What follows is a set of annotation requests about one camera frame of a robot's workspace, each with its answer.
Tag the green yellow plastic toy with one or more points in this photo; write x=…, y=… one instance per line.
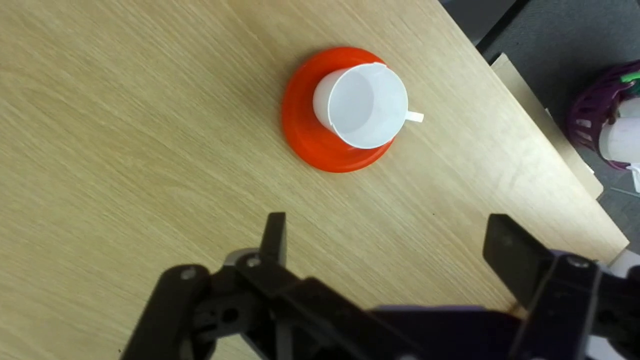
x=631, y=77

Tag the brown cardboard sheet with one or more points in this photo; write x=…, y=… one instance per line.
x=547, y=126

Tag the red round saucer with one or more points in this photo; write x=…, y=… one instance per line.
x=304, y=131

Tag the purple plastic basket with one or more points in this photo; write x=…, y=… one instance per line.
x=590, y=113

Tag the white ceramic mug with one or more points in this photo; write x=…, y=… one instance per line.
x=363, y=106

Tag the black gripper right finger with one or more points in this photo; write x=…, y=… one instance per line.
x=566, y=300

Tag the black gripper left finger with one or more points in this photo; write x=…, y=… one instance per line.
x=272, y=292

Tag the white cup in basket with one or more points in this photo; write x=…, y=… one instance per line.
x=625, y=137

